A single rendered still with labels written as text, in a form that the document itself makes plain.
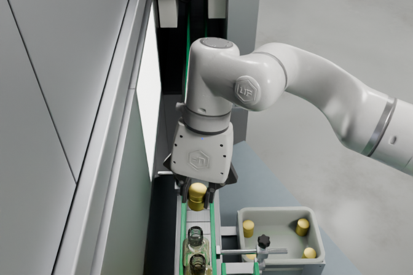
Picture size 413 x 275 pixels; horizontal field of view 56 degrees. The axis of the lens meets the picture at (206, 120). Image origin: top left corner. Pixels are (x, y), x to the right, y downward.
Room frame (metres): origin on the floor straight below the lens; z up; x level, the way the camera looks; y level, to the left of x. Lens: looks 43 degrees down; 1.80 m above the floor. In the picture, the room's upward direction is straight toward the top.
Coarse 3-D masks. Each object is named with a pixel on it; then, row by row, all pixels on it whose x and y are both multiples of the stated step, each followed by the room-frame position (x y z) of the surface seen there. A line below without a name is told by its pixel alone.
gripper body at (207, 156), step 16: (176, 128) 0.45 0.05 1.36; (192, 128) 0.43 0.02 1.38; (176, 144) 0.44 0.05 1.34; (192, 144) 0.43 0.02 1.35; (208, 144) 0.43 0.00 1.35; (224, 144) 0.42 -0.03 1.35; (176, 160) 0.43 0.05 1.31; (192, 160) 0.42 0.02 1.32; (208, 160) 0.42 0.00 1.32; (224, 160) 0.42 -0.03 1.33; (192, 176) 0.42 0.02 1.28; (208, 176) 0.41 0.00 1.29; (224, 176) 0.41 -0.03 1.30
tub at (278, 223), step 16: (256, 208) 0.65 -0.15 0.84; (272, 208) 0.65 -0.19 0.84; (288, 208) 0.65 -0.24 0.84; (304, 208) 0.65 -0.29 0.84; (240, 224) 0.60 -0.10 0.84; (256, 224) 0.64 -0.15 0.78; (272, 224) 0.64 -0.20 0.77; (288, 224) 0.64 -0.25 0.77; (240, 240) 0.55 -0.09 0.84; (256, 240) 0.59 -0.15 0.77; (272, 240) 0.59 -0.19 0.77; (288, 240) 0.59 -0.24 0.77; (304, 240) 0.59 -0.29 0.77; (320, 240) 0.55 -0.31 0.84; (272, 256) 0.54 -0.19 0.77; (288, 256) 0.54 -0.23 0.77; (320, 256) 0.50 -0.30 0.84
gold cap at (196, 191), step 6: (192, 186) 0.44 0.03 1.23; (198, 186) 0.44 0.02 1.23; (204, 186) 0.44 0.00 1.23; (192, 192) 0.42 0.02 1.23; (198, 192) 0.42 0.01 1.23; (204, 192) 0.42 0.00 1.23; (192, 198) 0.41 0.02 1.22; (198, 198) 0.41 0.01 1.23; (204, 198) 0.42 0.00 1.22; (192, 204) 0.41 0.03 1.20; (198, 204) 0.41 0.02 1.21; (192, 210) 0.41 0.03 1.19; (198, 210) 0.41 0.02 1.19
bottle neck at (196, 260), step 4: (192, 256) 0.35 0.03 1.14; (196, 256) 0.35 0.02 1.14; (200, 256) 0.35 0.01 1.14; (192, 260) 0.34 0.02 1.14; (196, 260) 0.35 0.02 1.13; (200, 260) 0.35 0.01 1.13; (204, 260) 0.34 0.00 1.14; (192, 264) 0.33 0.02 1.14; (196, 264) 0.35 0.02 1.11; (200, 264) 0.35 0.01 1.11; (204, 264) 0.33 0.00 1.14; (192, 268) 0.33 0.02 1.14; (196, 268) 0.32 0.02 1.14; (200, 268) 0.32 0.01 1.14; (204, 268) 0.33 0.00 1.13; (192, 272) 0.33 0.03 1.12; (196, 272) 0.32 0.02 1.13; (200, 272) 0.32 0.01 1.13; (204, 272) 0.33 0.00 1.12
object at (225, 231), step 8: (224, 232) 0.62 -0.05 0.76; (232, 232) 0.62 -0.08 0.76; (240, 256) 0.52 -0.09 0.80; (304, 264) 0.49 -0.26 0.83; (312, 264) 0.49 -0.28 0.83; (320, 264) 0.49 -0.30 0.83; (264, 272) 0.49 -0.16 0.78; (272, 272) 0.49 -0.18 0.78; (280, 272) 0.49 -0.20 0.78; (288, 272) 0.49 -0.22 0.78; (296, 272) 0.49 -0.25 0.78; (304, 272) 0.49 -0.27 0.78; (312, 272) 0.49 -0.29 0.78; (320, 272) 0.49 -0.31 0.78
